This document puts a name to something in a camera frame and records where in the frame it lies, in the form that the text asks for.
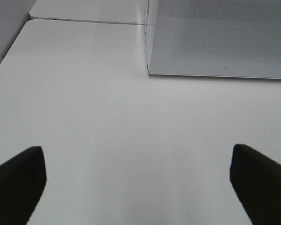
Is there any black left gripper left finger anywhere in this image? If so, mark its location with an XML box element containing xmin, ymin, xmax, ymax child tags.
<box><xmin>0</xmin><ymin>146</ymin><xmax>47</xmax><ymax>225</ymax></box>

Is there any white microwave door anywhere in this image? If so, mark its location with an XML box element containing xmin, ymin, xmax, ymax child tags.
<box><xmin>150</xmin><ymin>0</ymin><xmax>281</xmax><ymax>79</ymax></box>

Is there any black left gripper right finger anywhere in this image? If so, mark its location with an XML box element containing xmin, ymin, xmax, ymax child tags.
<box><xmin>229</xmin><ymin>144</ymin><xmax>281</xmax><ymax>225</ymax></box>

